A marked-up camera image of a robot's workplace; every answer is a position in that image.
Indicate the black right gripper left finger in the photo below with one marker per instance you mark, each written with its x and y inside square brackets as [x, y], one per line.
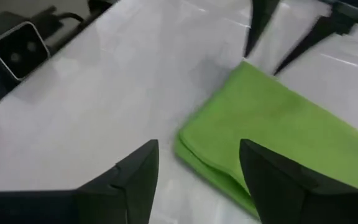
[104, 205]

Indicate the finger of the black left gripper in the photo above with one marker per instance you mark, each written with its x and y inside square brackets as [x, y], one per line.
[259, 21]
[319, 32]

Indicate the silver-edged black camera box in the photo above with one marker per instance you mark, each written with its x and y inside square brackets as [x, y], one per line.
[20, 49]

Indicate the green microfibre towel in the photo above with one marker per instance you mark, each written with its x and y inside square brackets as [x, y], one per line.
[275, 124]

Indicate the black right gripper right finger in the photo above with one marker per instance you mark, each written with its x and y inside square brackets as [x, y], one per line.
[291, 199]

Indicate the black metal table frame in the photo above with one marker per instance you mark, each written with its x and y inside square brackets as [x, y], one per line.
[99, 6]

